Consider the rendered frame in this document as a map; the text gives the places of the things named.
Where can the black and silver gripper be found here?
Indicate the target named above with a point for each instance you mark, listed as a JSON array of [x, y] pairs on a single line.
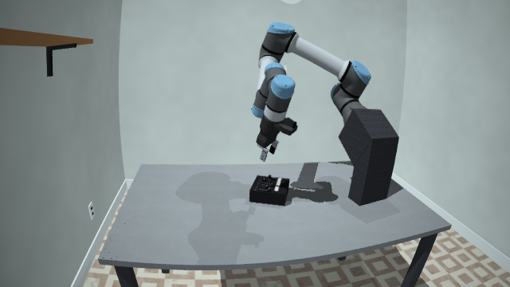
[[271, 125]]

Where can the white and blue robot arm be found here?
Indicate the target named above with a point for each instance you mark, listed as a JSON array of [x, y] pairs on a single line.
[[354, 77]]

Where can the black lighting desk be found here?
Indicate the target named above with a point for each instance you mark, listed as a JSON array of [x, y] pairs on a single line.
[[260, 192]]

